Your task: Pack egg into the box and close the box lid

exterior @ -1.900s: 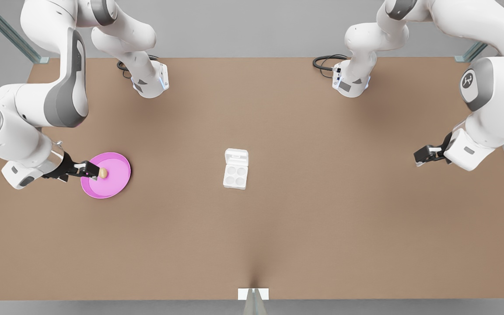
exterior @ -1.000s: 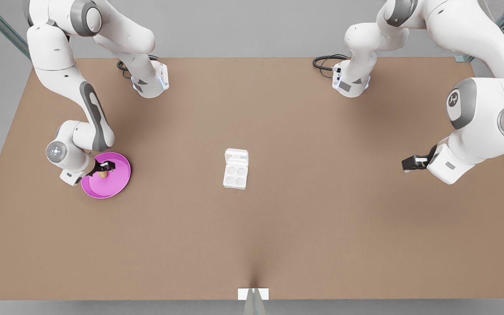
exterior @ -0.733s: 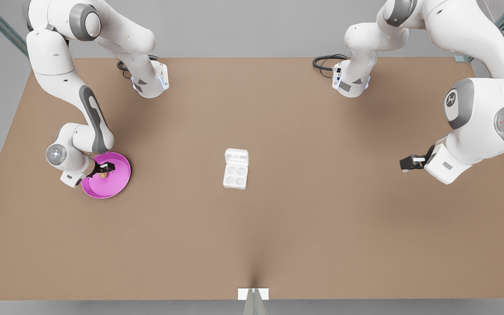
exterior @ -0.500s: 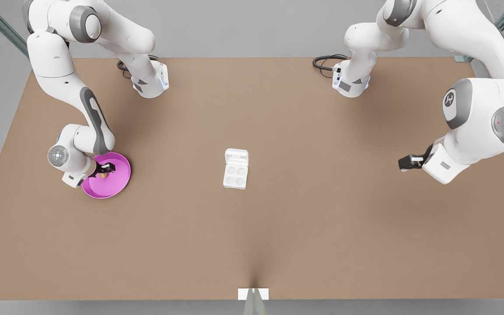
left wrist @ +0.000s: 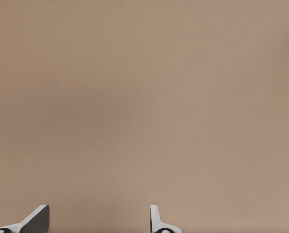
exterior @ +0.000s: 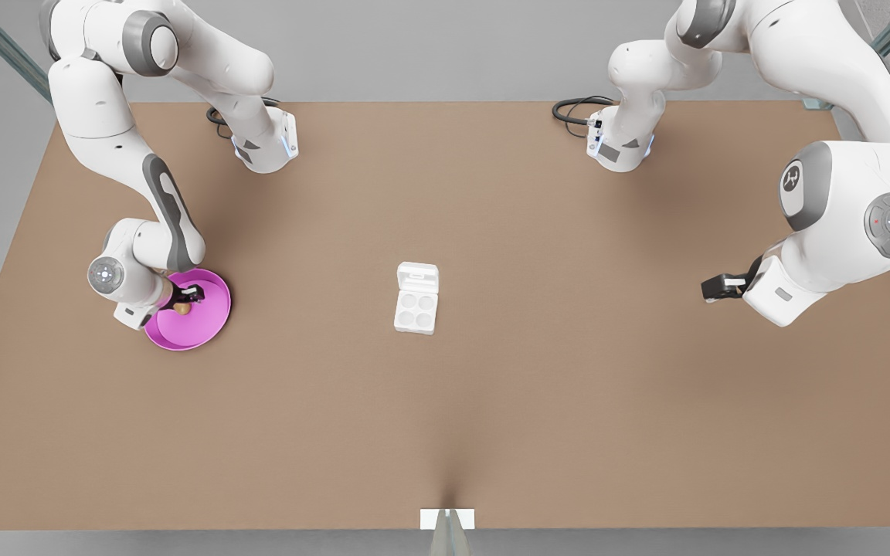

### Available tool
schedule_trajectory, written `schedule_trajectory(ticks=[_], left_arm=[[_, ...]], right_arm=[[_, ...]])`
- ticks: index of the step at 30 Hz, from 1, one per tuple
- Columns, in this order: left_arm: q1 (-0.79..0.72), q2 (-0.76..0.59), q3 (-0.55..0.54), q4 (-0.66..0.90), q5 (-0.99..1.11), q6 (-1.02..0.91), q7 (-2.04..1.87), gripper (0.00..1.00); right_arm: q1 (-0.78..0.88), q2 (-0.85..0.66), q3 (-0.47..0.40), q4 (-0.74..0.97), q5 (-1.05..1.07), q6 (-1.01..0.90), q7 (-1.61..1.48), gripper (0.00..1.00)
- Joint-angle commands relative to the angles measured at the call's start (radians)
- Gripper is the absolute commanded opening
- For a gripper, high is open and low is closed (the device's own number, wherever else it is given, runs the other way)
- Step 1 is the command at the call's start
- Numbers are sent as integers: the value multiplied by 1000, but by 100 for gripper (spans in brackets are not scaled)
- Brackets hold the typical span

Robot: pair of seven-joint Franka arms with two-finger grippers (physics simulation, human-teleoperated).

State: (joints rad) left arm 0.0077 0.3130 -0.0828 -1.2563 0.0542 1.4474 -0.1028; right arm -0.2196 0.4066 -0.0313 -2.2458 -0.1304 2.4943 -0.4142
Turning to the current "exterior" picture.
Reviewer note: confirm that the brown egg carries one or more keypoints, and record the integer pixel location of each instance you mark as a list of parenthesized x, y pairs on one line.
[(182, 308)]

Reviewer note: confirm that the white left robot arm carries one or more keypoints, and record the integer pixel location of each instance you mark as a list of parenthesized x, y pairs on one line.
[(831, 85)]

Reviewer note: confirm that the white egg box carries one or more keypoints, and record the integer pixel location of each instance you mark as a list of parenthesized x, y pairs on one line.
[(416, 309)]

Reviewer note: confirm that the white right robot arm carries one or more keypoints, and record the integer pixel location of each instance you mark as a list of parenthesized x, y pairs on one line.
[(97, 108)]

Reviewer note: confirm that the magenta bowl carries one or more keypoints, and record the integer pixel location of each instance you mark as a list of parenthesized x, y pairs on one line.
[(202, 316)]

